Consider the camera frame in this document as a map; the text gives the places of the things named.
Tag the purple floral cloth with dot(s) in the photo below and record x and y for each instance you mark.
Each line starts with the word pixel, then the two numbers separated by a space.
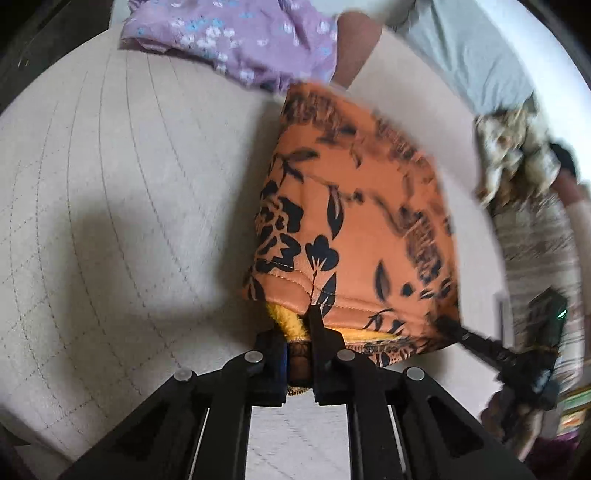
pixel 231 32

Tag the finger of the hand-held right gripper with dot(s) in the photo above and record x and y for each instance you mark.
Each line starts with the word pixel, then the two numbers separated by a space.
pixel 475 342

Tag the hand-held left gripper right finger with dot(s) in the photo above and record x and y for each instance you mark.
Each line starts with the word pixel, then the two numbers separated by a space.
pixel 323 344

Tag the orange black floral garment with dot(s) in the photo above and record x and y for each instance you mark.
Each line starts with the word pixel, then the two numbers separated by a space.
pixel 355 221

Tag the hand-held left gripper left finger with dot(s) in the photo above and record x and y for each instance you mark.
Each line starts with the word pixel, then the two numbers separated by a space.
pixel 273 364

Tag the person in patterned clothes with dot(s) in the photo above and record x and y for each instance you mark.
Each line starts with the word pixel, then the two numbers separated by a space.
pixel 540 258

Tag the beige quilted mattress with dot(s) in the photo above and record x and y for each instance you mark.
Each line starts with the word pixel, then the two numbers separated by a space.
pixel 129 207

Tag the grey cloth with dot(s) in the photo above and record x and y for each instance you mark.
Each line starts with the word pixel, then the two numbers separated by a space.
pixel 466 50

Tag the cream floral cloth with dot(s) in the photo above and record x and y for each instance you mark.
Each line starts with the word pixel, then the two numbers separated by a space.
pixel 512 147

